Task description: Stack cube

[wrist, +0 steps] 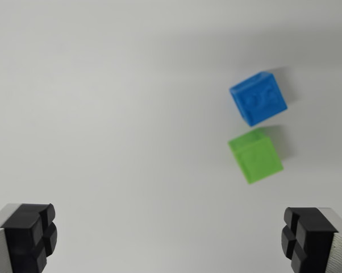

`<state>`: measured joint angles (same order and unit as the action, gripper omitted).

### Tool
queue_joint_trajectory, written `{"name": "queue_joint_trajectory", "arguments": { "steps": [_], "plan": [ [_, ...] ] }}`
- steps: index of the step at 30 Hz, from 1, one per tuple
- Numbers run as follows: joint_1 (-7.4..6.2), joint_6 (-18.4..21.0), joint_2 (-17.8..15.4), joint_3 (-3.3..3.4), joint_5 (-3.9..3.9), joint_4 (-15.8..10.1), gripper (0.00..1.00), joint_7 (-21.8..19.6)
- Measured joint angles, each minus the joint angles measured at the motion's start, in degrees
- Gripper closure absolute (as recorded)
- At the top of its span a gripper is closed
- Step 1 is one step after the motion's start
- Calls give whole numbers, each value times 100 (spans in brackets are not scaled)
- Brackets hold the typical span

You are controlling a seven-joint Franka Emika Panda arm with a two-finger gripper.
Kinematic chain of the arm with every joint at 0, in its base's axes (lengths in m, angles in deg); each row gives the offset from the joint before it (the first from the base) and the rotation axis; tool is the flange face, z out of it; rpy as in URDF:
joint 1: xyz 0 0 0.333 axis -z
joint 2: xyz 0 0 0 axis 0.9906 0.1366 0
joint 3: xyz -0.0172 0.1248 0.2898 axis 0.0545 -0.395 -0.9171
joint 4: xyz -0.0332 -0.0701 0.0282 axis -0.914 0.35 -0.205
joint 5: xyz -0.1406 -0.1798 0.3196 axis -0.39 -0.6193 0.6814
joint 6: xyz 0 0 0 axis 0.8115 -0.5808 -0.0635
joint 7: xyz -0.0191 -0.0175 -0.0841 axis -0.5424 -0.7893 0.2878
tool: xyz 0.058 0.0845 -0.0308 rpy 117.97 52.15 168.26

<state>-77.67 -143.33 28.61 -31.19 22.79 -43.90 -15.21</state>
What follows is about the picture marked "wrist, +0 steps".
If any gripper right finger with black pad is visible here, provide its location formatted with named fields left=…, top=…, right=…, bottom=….
left=281, top=206, right=342, bottom=273

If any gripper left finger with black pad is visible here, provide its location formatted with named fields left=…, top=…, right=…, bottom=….
left=0, top=202, right=59, bottom=273

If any blue soft embossed cube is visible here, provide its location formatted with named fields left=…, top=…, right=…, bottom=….
left=228, top=71, right=288, bottom=127

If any green soft embossed cube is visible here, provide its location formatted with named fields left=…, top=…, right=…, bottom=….
left=227, top=127, right=284, bottom=185

